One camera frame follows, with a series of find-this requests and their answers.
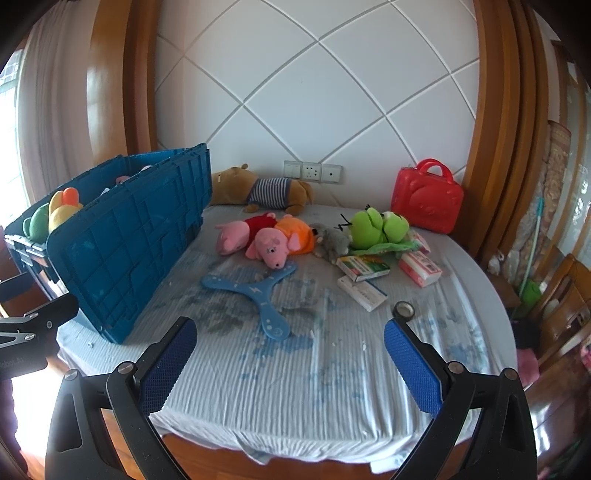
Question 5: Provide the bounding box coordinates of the black tape roll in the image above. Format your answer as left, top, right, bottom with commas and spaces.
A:
393, 301, 415, 323

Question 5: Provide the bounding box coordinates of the pink white medicine box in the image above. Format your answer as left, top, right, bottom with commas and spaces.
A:
399, 251, 443, 288

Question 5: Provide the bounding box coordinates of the white blue medicine box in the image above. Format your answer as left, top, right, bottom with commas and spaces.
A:
337, 276, 388, 312

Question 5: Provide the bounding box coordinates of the pink pig plush red dress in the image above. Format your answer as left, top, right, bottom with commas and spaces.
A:
215, 212, 276, 256

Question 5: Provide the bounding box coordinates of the green frog plush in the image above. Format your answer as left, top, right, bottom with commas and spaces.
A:
337, 206, 421, 255

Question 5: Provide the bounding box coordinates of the grey plush toy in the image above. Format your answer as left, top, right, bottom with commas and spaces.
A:
311, 223, 351, 265

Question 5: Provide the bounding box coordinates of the pink pig plush orange dress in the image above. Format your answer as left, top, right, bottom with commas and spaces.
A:
245, 215, 315, 270

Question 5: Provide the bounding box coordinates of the blue plastic storage crate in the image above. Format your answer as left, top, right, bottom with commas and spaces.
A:
4, 143, 212, 344

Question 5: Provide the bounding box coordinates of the wooden chair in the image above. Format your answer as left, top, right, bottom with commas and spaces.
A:
530, 254, 590, 374

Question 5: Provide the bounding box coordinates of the yellow orange plush toy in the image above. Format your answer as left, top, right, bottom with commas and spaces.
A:
48, 187, 83, 233

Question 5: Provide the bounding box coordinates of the small pink white box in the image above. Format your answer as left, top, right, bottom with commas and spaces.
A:
410, 230, 431, 255

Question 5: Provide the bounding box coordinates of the green yellow medicine box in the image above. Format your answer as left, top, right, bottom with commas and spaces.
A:
337, 255, 391, 282

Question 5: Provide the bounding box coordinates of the red plastic toy case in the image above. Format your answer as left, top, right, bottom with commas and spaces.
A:
391, 158, 464, 234

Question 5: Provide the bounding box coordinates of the brown bear plush striped shirt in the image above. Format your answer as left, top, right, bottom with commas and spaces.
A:
211, 164, 314, 216

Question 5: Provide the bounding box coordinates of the teal broom handle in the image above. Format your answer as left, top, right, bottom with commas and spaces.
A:
509, 195, 544, 319

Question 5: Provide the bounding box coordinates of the white wall socket panel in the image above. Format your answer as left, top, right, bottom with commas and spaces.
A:
283, 161, 344, 184

